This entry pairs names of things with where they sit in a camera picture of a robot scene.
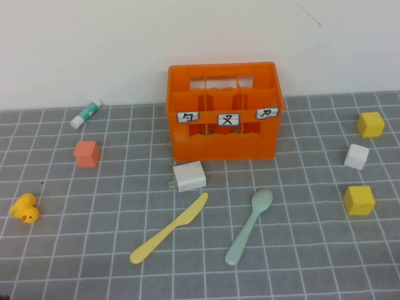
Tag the salmon orange cube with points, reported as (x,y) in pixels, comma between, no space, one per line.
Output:
(86,154)

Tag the white power adapter plug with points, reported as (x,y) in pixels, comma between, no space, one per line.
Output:
(190,176)

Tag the white green glue stick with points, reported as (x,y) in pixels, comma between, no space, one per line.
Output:
(86,114)

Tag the yellow plastic knife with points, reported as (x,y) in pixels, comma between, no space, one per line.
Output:
(168,232)

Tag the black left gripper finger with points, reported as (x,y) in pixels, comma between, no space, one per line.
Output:
(2,297)

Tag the mint green plastic spoon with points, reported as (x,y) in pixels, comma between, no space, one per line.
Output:
(247,231)

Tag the grey grid tablecloth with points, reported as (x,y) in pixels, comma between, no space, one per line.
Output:
(125,250)

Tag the yellow rubber duck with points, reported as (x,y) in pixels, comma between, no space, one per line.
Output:
(26,209)

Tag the yellow cube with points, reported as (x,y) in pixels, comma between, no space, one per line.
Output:
(359,201)
(370,125)

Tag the orange plastic cutlery holder crate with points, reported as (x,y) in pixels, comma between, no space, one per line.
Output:
(223,147)

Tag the white cube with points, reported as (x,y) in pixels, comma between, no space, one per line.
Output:
(356,156)

